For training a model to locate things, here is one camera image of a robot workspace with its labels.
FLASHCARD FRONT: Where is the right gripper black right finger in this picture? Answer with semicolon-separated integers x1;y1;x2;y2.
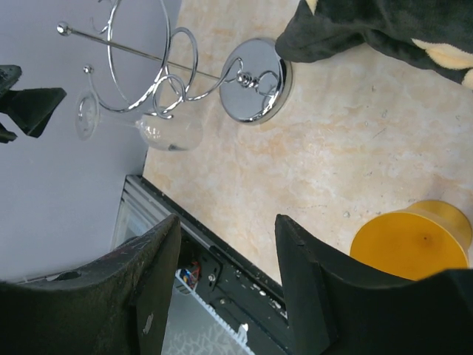
275;214;472;354

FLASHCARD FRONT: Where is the clear wine glass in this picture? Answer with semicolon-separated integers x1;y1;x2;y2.
75;90;204;152

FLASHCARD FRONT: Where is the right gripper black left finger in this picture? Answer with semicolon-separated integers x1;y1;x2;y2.
1;215;181;354

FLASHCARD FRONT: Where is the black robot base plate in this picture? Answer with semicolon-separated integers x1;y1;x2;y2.
128;176;293;354

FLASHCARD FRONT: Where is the black patterned blanket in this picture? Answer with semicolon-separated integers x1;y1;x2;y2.
276;0;472;88

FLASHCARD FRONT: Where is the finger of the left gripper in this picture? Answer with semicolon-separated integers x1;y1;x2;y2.
0;64;22;143
7;87;67;138

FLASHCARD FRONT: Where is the chrome wire glass rack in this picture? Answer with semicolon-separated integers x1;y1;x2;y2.
56;1;293;125

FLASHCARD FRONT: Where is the orange wine glass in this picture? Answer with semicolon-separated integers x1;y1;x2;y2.
350;200;472;280

